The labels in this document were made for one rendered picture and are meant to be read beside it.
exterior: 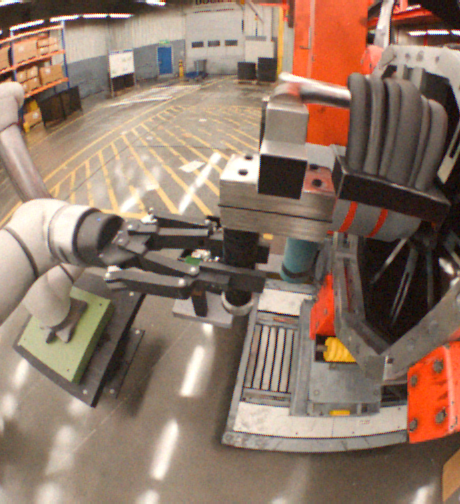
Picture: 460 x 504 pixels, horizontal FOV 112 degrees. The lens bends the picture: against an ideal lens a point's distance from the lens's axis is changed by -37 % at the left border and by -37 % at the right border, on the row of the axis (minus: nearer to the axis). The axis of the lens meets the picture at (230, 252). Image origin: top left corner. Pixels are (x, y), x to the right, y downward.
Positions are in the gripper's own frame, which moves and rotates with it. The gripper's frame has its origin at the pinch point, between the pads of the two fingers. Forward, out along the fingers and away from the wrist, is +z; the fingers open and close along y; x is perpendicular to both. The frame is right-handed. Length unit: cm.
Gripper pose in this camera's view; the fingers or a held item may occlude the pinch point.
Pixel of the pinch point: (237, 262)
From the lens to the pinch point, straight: 27.3
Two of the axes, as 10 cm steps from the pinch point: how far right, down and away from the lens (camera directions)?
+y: -2.1, 7.1, -6.7
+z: 9.8, 1.5, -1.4
